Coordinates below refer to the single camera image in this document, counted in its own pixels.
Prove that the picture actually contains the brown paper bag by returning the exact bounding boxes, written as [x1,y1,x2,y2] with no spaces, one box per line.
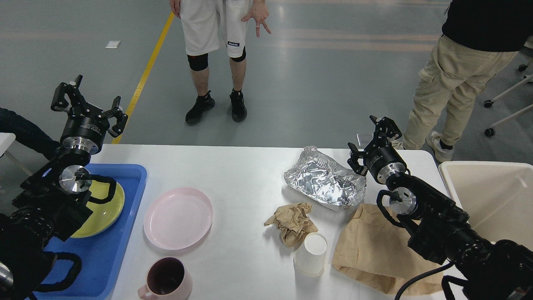
[331,204,438,295]

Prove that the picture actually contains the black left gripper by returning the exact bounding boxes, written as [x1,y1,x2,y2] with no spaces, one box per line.
[51,75,128,151]

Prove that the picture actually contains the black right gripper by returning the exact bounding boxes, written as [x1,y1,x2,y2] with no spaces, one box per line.
[348,115,407,185]

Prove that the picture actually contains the beige plastic bin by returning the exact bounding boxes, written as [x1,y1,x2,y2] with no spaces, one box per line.
[439,161,533,249]

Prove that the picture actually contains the crumpled brown paper ball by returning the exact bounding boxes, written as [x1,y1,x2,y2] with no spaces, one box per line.
[264,202,319,248]

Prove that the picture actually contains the pink mug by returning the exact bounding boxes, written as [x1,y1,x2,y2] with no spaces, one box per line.
[137,257,194,300]

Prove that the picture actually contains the person in dark trousers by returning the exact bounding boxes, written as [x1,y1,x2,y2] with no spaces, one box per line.
[0,108,62,160]

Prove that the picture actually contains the aluminium foil tray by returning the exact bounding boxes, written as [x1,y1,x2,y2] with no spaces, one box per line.
[284,146,367,212]

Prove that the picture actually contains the small white side table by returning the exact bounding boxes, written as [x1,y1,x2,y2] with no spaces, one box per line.
[0,132,32,175]

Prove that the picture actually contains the pink plate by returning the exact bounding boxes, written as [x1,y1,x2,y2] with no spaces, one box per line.
[144,187,213,250]

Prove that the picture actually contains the metal floor plates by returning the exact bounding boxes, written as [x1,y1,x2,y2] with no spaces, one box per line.
[356,133,373,149]

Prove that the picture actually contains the white paper cup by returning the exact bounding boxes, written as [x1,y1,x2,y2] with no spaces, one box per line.
[293,232,328,277]

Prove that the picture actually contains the person in khaki trousers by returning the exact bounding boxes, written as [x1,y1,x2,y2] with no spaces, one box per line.
[392,0,533,162]

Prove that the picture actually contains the yellow plate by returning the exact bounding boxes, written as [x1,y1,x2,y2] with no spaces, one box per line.
[72,183,125,238]

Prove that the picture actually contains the person in white shorts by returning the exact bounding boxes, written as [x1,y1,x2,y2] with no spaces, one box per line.
[169,0,271,126]

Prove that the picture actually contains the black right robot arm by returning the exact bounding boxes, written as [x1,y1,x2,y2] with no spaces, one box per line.
[348,115,533,300]

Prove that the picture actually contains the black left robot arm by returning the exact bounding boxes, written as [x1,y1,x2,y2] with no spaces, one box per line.
[0,75,128,300]

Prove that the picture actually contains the blue plastic tray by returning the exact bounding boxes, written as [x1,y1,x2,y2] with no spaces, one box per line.
[35,164,147,300]

